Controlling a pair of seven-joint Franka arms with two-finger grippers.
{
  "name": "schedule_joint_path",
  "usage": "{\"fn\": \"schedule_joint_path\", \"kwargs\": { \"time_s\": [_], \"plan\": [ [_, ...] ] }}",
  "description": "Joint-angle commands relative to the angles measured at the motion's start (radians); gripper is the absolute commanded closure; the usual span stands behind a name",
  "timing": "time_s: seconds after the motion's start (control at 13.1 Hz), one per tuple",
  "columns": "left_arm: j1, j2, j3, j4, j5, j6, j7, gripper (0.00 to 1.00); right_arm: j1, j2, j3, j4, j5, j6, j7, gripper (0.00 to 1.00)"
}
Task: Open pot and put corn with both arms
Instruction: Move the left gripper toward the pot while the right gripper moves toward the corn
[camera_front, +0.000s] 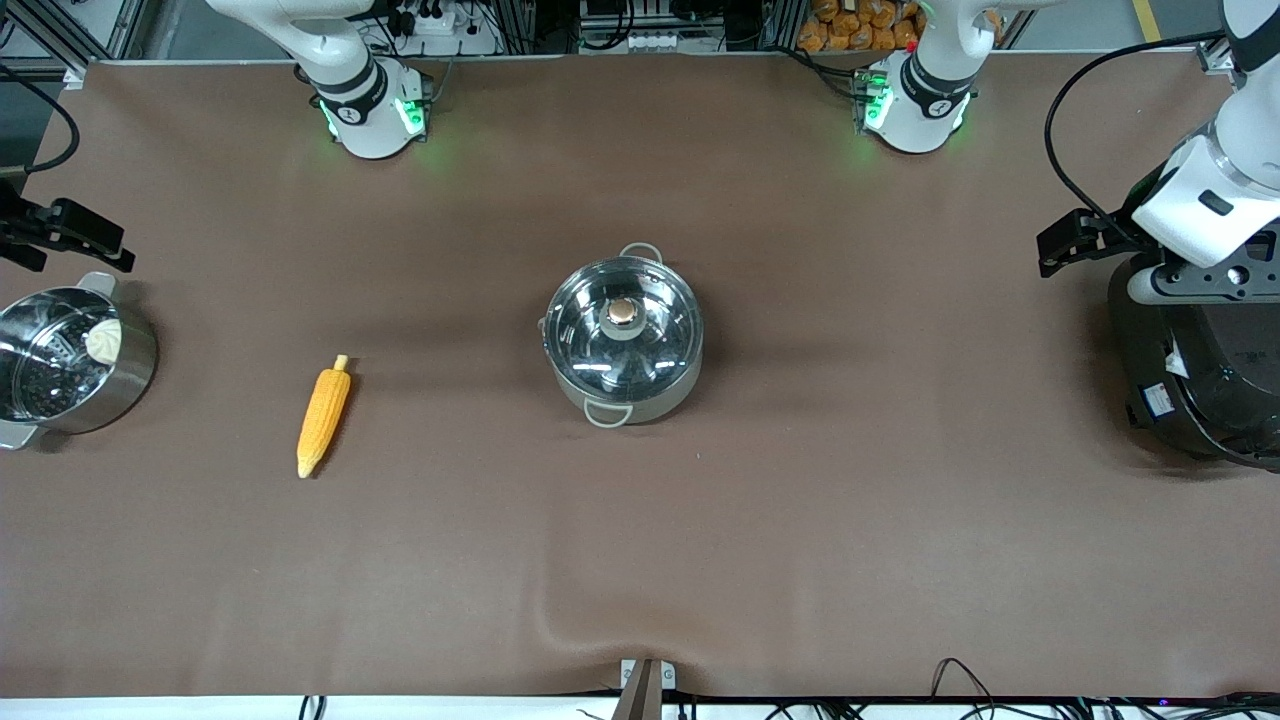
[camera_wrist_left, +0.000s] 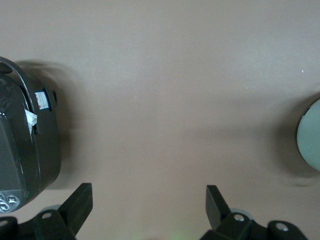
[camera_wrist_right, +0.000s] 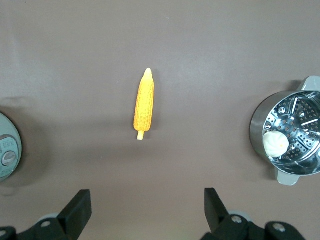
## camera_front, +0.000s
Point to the bag of orange items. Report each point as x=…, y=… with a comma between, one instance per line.
x=860, y=25

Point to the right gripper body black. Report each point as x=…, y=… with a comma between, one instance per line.
x=22, y=226

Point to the metal table edge clamp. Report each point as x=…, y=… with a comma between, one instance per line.
x=645, y=685

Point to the yellow corn cob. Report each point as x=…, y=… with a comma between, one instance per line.
x=322, y=415

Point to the black rice cooker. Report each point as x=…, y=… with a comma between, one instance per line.
x=1230, y=400

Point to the glass pot lid with knob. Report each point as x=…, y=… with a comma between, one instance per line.
x=590, y=340

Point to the brown table mat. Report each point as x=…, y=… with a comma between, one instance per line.
x=800, y=550

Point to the white steamed bun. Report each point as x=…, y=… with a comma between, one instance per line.
x=105, y=340

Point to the steel steamer pot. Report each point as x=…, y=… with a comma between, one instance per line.
x=130, y=385

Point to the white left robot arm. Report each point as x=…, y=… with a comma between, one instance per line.
x=925, y=100

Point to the white power strip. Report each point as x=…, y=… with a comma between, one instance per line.
x=428, y=22

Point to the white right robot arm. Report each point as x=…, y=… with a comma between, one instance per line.
x=360, y=90

